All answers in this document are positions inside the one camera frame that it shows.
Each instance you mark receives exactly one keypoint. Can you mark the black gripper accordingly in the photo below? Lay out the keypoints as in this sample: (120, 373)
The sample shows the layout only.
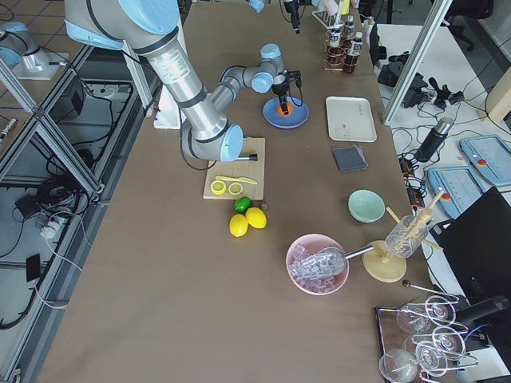
(280, 88)
(294, 17)

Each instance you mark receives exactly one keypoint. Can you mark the orange fruit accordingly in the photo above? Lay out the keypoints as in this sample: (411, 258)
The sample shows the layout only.
(290, 109)

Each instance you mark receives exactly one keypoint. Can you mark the blue round plate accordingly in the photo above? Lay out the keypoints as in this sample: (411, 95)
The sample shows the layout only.
(298, 113)

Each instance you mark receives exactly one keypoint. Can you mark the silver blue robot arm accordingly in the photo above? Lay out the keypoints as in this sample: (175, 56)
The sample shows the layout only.
(207, 134)
(258, 6)

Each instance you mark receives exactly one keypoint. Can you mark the pink cup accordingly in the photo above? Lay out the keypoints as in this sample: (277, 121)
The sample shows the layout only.
(331, 7)

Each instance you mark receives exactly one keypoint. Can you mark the yellow cup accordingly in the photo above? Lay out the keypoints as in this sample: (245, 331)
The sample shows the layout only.
(345, 6)

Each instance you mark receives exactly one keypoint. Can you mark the tea bottle one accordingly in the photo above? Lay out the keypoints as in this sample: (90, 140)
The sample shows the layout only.
(334, 51)

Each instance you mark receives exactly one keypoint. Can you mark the tea bottle two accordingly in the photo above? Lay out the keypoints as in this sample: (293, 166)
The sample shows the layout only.
(348, 33)

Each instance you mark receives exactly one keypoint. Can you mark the steel muddler with black tip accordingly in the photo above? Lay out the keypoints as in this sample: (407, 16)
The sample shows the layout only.
(249, 157)

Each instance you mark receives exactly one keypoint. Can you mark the cream rabbit tray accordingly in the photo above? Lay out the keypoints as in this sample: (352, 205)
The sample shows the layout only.
(349, 119)

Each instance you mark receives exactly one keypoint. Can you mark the tea bottle three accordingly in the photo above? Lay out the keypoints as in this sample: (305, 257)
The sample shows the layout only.
(353, 52)

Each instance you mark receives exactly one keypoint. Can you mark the wooden cutting board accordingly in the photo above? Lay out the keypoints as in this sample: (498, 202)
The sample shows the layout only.
(252, 169)

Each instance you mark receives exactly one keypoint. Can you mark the grey folded cloth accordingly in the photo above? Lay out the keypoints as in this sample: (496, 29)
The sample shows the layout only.
(350, 159)

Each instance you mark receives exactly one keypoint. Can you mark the lemon half slice lower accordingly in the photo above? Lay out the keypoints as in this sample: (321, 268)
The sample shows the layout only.
(235, 188)

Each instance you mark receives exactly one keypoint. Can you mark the lemon half slice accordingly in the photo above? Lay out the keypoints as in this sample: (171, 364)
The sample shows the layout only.
(218, 187)
(235, 188)

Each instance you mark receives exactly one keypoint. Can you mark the yellow plastic knife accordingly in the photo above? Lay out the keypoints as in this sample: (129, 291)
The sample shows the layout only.
(241, 179)

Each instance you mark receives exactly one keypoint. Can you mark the lemon half slice upper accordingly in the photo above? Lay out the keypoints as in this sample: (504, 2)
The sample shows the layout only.
(218, 187)

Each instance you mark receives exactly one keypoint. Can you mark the green lime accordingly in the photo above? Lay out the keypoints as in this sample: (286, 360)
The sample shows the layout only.
(242, 204)

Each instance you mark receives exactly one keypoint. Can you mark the whole yellow lemon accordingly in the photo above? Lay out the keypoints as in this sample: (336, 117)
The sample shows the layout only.
(238, 225)
(256, 217)

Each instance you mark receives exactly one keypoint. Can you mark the green bowl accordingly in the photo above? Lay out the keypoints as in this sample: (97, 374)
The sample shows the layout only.
(366, 206)

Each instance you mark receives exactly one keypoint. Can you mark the pink bowl with ice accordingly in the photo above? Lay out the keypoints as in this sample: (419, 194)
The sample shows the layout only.
(313, 268)

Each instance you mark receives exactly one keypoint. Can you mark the black thermos bottle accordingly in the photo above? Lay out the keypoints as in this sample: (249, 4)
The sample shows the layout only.
(435, 137)

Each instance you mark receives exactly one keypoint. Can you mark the steel ice scoop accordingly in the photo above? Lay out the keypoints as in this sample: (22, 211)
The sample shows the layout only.
(343, 257)

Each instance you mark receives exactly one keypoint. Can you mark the clear glass mug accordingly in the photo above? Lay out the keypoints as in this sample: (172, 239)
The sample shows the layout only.
(407, 236)

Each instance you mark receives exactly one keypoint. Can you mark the wooden cup tree stand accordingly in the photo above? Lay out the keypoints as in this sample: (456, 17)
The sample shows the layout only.
(386, 262)

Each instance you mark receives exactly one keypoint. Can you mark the blue teach pendant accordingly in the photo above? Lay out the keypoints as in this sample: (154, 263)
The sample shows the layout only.
(490, 155)
(461, 188)

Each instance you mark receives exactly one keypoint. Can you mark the wine glass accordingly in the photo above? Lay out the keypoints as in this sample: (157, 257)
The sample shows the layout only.
(413, 319)
(398, 365)

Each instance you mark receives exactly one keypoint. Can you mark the copper wire bottle rack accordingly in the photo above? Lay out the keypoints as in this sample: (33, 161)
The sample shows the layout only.
(340, 68)

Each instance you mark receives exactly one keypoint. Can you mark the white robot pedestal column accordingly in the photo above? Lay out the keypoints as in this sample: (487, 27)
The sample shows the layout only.
(168, 116)

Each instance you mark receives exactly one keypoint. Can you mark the aluminium frame post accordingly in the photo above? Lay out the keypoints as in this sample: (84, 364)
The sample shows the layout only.
(425, 37)

